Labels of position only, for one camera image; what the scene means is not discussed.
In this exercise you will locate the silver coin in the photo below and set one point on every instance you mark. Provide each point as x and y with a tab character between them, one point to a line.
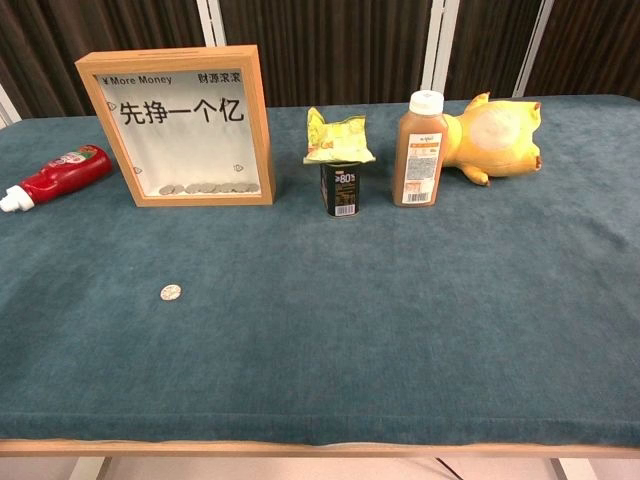
177	189
227	188
166	190
208	187
193	188
171	292

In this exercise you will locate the black tin can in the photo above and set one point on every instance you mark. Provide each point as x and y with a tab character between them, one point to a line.
341	192

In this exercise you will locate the teal velvet tablecloth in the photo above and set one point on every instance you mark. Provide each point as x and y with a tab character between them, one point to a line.
320	325

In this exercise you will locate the yellow snack bag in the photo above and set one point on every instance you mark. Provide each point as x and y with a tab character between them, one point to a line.
337	140

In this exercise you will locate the brown juice bottle white cap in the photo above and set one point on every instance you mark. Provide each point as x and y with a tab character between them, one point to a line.
420	150

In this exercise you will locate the yellow rubber chicken toy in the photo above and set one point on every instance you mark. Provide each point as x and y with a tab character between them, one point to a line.
500	142

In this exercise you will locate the red ketchup squeeze bottle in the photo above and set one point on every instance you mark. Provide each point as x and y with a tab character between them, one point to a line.
65	172

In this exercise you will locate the grey table leg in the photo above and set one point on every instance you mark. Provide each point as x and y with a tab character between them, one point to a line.
572	469

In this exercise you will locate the wooden frame coin box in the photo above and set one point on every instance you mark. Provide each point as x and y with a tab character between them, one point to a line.
190	145

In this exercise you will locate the white metal frame post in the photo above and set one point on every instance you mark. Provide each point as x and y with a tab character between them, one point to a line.
7	105
210	22
532	50
440	45

